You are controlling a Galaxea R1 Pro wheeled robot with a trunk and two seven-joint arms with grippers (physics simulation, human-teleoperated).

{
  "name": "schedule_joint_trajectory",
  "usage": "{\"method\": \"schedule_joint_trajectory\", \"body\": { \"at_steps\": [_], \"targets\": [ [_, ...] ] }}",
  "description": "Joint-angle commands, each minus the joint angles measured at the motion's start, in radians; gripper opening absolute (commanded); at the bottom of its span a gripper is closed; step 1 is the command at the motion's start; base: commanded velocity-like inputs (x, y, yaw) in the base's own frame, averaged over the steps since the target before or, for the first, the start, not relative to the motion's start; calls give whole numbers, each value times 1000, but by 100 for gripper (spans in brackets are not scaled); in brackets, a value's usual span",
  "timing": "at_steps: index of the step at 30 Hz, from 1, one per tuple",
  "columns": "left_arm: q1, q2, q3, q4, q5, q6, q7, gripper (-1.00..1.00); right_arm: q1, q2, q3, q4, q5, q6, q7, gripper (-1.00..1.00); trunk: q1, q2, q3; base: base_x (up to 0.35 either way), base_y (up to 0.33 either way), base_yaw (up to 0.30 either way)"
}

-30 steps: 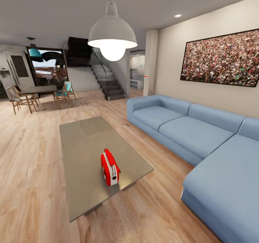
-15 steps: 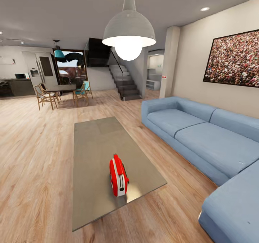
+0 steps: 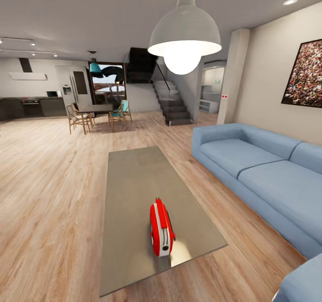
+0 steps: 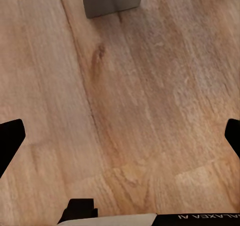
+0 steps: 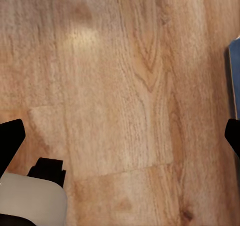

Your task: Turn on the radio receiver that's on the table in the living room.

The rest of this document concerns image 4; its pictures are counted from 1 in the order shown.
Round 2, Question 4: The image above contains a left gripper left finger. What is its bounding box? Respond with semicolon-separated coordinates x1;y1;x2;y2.
0;119;26;178

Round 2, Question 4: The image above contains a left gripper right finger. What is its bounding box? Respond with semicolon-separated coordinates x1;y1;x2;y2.
224;118;240;158

